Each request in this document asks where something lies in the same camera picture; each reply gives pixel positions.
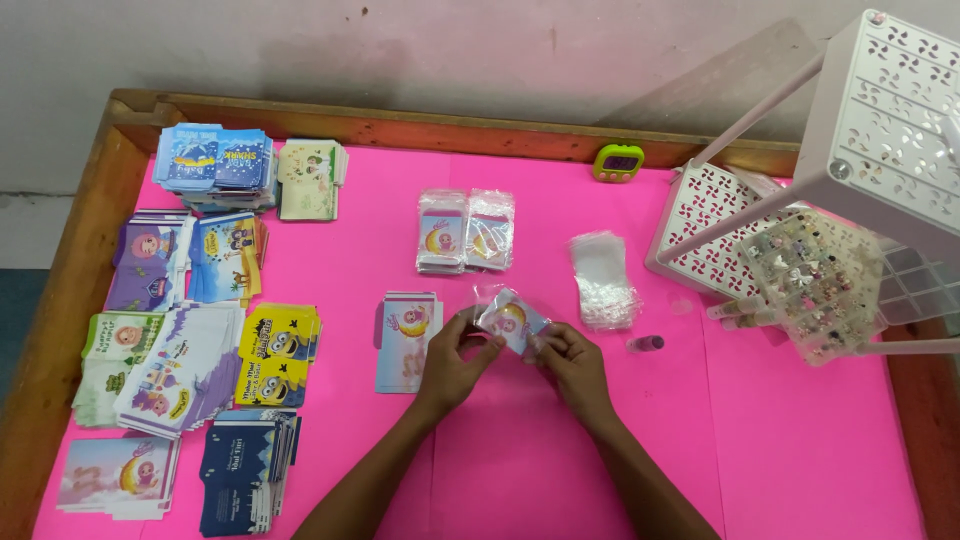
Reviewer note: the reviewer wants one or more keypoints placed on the person's right hand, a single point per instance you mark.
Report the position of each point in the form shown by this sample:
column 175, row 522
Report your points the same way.
column 577, row 375

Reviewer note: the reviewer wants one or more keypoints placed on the person's left hand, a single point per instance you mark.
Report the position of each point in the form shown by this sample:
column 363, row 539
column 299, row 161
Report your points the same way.
column 446, row 367

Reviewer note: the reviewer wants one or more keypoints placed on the sleeved pink envelope packet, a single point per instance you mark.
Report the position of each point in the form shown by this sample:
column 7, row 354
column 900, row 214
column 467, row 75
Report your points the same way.
column 514, row 319

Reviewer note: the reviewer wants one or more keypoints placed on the stack of pink moon envelopes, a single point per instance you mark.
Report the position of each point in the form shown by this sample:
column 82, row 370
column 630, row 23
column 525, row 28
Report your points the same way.
column 401, row 345
column 112, row 476

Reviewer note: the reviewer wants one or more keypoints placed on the small pink glitter tube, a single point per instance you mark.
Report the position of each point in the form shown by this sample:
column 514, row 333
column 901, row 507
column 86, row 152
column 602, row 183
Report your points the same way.
column 646, row 343

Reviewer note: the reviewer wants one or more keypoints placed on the pile of clear plastic sleeves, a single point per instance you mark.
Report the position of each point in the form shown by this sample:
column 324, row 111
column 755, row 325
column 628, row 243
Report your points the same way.
column 602, row 281

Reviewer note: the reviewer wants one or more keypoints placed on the small clear plastic cap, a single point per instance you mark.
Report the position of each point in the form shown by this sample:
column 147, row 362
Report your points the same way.
column 681, row 304

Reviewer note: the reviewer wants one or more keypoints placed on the stack of sleeved pink envelopes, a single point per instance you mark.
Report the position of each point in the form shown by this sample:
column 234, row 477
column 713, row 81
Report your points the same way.
column 490, row 232
column 441, row 236

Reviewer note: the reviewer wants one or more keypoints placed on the clear tube of beads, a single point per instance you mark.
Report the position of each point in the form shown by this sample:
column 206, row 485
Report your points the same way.
column 750, row 322
column 731, row 307

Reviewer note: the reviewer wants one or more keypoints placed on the stack of yellow cartoon envelopes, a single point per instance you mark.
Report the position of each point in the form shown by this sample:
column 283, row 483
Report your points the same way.
column 277, row 356

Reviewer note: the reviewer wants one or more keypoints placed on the green digital timer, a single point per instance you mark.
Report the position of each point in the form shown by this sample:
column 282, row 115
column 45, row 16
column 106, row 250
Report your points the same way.
column 618, row 163

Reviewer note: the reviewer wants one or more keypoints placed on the pink paper table cover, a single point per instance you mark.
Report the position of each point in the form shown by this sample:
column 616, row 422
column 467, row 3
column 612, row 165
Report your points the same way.
column 787, row 450

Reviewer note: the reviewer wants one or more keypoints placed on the stack of navy envelopes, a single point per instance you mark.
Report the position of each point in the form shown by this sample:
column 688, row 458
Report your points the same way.
column 244, row 469

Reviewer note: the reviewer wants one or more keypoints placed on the stack of cream green envelopes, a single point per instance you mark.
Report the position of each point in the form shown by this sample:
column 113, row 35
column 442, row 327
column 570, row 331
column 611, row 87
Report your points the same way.
column 309, row 184

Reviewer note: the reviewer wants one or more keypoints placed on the stack of blue camel envelopes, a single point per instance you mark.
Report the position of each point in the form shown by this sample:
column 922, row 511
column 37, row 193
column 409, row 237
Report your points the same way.
column 225, row 259

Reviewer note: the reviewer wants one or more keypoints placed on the clear organiser box with charms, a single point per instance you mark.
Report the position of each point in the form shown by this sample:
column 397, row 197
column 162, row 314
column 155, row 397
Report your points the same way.
column 817, row 289

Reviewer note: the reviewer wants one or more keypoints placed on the stack of white purple envelopes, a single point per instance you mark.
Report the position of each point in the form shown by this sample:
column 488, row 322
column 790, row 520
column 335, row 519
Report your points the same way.
column 184, row 371

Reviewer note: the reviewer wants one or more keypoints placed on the stack of blue shark envelopes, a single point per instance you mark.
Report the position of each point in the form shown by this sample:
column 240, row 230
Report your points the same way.
column 214, row 165

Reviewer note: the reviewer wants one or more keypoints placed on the stack of light green envelopes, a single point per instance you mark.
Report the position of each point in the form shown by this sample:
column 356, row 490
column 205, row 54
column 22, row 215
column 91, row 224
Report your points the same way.
column 109, row 360

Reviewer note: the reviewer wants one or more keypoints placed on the empty clear organiser box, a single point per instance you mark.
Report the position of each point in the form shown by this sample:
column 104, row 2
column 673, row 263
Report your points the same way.
column 919, row 285

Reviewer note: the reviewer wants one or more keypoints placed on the wooden table with raised rim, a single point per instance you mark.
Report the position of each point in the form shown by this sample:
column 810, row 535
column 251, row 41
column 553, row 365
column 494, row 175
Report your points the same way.
column 67, row 270

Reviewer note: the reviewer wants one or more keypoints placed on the white perforated plastic rack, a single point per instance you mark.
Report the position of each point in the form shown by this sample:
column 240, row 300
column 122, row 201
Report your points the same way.
column 892, row 120

